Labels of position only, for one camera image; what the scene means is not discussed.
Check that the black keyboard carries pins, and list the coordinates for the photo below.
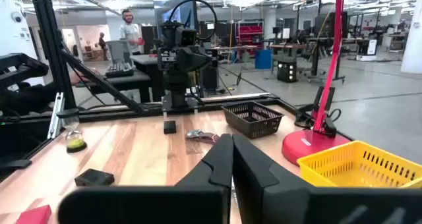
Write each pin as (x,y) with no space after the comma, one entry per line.
(118,70)

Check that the white dome wall camera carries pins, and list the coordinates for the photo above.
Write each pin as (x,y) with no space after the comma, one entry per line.
(16,17)

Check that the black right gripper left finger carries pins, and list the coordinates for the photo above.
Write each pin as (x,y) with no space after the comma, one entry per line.
(198,201)

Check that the silver aluminium bracket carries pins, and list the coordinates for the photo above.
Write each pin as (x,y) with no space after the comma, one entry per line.
(56,118)

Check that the person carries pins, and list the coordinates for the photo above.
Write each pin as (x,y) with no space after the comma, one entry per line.
(103,46)
(33,97)
(130,33)

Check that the yellow plastic basket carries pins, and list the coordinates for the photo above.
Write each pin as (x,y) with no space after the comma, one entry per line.
(329,174)

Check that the black box with lights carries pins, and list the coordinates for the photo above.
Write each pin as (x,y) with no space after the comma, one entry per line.
(287,72)

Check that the black plastic basket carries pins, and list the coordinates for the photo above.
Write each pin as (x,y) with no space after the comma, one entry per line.
(257,130)

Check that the red storage shelf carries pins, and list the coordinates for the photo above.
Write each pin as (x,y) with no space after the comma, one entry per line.
(249,33)

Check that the black table clamp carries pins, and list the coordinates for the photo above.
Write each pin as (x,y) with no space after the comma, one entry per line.
(16,164)
(318,99)

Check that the small black box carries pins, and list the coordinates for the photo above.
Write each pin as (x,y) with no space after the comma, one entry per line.
(94,178)
(169,127)

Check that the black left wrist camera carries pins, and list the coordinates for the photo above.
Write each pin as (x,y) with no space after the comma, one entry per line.
(179,34)

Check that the small red box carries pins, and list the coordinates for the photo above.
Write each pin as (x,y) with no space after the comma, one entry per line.
(34,215)

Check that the blue bin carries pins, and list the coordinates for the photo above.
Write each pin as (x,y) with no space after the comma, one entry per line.
(263,59)

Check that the white cart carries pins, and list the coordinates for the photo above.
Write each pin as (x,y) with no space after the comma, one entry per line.
(366,51)

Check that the black device beside table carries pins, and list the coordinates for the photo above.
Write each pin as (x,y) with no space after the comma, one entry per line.
(19,67)

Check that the black side desk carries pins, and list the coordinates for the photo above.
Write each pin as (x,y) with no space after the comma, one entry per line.
(132,80)

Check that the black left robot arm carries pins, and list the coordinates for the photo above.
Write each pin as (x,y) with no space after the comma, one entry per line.
(178,85)

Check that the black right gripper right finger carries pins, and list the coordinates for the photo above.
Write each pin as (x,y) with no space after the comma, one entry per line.
(280,204)

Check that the red desk lamp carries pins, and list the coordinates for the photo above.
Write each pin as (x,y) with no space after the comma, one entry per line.
(306,145)

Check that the small silver stapler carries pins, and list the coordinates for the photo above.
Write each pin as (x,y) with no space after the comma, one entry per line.
(201,136)

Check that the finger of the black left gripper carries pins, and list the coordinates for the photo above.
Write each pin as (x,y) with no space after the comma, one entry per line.
(194,59)

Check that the glass jar with black lid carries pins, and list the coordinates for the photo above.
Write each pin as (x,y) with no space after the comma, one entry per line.
(76,145)

